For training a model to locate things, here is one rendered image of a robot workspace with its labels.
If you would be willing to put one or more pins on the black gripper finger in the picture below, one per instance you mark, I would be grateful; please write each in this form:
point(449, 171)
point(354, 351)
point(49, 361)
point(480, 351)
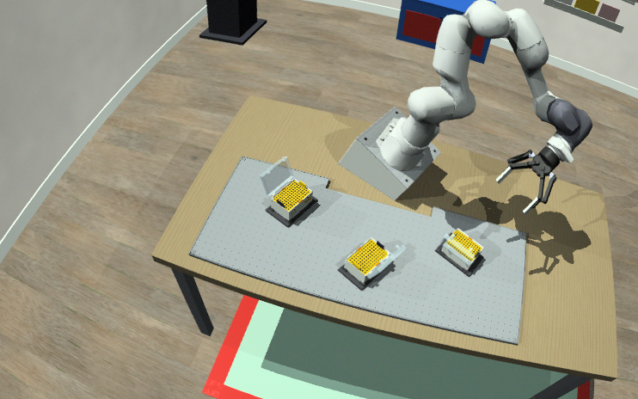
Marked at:
point(540, 197)
point(513, 164)

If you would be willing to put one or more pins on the yellow tip rack with holes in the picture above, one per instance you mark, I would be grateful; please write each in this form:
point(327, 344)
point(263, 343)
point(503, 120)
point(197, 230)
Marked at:
point(368, 256)

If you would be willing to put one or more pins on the yellow pipette tip rack plate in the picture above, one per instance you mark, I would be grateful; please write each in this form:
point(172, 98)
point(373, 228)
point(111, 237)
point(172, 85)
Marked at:
point(291, 195)
point(467, 243)

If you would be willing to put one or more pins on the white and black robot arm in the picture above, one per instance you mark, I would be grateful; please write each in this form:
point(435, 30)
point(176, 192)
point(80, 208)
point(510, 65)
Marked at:
point(404, 147)

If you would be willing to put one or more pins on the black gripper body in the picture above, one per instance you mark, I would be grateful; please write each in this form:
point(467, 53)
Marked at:
point(548, 159)

